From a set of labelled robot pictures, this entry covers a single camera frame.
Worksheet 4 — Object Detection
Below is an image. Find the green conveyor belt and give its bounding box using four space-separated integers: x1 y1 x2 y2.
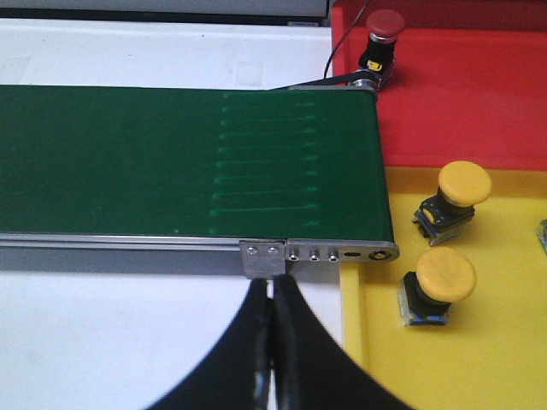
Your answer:
0 84 397 244

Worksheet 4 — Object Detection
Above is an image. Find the yellow plastic tray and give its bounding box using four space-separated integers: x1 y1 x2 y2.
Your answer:
340 167 546 409

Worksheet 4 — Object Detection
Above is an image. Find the red black wire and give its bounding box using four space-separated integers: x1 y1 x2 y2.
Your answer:
322 0 373 80

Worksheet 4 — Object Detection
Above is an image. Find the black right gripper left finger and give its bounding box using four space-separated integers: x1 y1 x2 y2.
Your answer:
150 279 271 409

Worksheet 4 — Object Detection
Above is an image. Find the aluminium conveyor frame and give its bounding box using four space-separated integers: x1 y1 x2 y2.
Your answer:
0 72 401 266

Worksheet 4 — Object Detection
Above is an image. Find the yellow mushroom push button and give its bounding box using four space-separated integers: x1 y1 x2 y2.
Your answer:
397 246 477 326
413 161 492 246

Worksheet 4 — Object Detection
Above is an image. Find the steel conveyor bracket right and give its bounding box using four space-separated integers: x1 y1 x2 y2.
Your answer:
239 240 286 279

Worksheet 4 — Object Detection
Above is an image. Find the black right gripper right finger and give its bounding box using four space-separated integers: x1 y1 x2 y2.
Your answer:
273 275 410 409

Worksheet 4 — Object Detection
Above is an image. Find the grey stone counter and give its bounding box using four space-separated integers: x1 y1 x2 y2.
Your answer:
1 0 331 18

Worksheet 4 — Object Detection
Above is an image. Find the red plastic tray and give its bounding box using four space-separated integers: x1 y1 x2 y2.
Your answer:
331 1 546 170

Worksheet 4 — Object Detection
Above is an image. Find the red mushroom push button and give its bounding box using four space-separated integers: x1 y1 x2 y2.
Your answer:
358 9 405 91

